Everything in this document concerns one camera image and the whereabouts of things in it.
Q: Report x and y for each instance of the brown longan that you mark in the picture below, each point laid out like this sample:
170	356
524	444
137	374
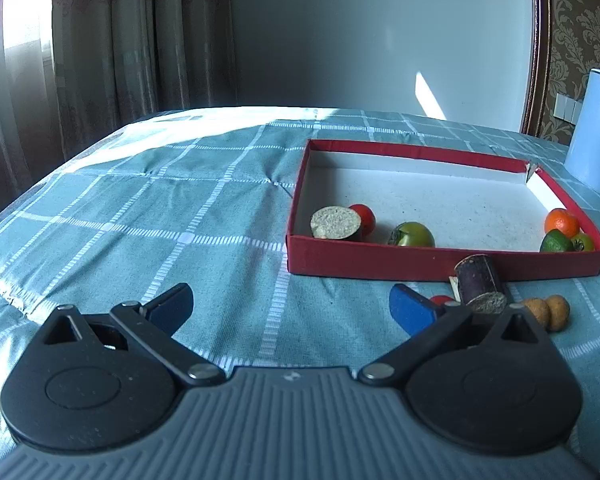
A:
536	310
559	312

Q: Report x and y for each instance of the teal checked bed cover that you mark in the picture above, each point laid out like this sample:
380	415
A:
130	210

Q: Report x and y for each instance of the dark sugarcane piece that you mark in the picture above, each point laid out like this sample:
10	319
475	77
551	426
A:
332	222
477	275

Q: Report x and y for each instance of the large green tomato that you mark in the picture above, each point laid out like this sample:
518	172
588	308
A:
415	235

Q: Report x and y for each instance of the brown patterned curtain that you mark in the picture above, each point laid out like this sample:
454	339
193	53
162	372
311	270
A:
130	35

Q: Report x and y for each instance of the light blue kettle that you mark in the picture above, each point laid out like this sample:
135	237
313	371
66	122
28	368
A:
595	140

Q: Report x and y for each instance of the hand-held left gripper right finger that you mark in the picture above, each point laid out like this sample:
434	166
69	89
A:
410	307

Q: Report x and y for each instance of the small orange tangerine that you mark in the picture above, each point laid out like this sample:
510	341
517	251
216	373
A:
562	221

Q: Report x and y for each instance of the small green tomato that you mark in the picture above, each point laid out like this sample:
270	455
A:
584	242

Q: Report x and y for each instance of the wall switch plate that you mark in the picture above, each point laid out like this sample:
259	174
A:
566	107

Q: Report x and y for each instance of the green oval fruit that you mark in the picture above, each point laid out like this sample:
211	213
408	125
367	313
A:
554	242

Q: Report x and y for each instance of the red cherry tomato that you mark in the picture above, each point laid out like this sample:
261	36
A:
442	300
366	215

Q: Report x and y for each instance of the red cardboard box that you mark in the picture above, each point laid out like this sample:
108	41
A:
380	260

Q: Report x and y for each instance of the dark wooden frame trim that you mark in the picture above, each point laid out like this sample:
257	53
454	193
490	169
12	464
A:
537	45

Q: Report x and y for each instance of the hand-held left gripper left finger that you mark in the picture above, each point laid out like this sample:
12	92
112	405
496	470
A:
172	305

